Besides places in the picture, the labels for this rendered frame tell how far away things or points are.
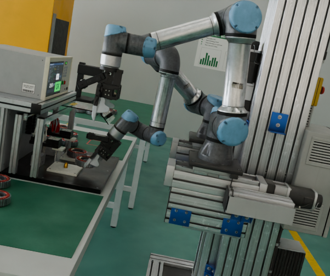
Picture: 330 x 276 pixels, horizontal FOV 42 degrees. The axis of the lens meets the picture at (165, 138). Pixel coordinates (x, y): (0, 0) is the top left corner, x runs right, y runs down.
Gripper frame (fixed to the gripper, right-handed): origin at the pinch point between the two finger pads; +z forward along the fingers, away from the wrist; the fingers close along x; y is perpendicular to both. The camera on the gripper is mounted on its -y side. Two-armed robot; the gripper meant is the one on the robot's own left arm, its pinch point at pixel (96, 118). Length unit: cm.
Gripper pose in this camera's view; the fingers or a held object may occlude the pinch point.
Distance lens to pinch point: 166.0
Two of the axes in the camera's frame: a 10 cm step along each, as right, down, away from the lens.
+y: 9.8, 1.9, -0.2
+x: 0.6, -1.9, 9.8
